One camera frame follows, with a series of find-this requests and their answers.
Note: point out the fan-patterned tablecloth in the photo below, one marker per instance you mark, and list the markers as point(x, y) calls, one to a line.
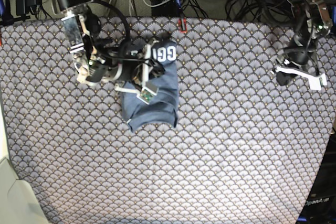
point(245, 149)

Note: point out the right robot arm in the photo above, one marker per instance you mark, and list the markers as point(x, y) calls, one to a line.
point(82, 28)

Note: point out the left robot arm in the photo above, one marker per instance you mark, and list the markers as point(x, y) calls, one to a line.
point(311, 22)

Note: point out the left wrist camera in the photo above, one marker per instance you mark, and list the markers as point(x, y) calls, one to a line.
point(317, 82)

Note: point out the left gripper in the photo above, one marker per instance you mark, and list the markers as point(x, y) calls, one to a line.
point(300, 51)

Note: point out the red table clamp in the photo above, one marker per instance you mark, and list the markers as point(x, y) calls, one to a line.
point(182, 25)

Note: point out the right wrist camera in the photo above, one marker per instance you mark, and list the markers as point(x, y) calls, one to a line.
point(148, 92)

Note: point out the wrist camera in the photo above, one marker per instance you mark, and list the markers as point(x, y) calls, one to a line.
point(148, 92)
point(317, 82)

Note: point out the black OpenArm base stand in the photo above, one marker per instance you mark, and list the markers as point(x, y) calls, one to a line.
point(320, 204)

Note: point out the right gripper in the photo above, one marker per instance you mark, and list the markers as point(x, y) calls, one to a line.
point(136, 67)

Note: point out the beige plastic bin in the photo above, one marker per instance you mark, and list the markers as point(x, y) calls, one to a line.
point(18, 201)

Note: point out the black box under table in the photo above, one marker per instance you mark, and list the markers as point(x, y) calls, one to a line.
point(166, 10)

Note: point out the blue T-shirt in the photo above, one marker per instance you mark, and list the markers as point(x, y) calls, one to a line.
point(155, 99)

